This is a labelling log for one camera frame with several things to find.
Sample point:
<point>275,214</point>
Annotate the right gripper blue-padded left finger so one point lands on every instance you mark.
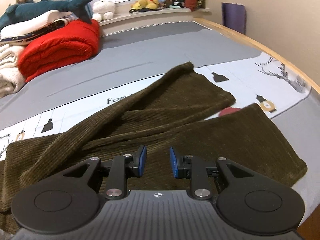
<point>120,169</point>

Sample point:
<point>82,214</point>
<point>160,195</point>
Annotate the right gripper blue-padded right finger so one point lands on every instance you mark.
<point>193,168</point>

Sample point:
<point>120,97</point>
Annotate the dark olive corduroy pants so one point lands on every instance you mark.
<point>247,137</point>

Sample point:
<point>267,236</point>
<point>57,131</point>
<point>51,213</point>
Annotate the grey bed sheet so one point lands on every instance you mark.
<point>133,55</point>

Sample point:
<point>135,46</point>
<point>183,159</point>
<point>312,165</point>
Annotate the white deer-print bed runner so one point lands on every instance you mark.
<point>263,80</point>

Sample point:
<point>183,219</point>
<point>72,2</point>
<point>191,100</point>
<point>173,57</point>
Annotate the red folded quilt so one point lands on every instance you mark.
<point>74,43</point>

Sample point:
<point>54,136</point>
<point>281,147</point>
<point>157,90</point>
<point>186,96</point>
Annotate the cream folded blanket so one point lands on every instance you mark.
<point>11,78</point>

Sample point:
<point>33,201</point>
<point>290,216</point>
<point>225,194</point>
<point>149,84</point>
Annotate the white plush toy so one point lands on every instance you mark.
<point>103,10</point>

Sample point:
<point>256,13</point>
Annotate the purple folded board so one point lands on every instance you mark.
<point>234,17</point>

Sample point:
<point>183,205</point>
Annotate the white navy folded bedding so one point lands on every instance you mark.
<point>25,32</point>

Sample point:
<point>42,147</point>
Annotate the blue shark plush toy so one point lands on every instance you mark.
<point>17,13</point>

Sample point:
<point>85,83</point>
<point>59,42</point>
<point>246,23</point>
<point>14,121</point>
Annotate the wooden bed frame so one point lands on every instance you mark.
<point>308,228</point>

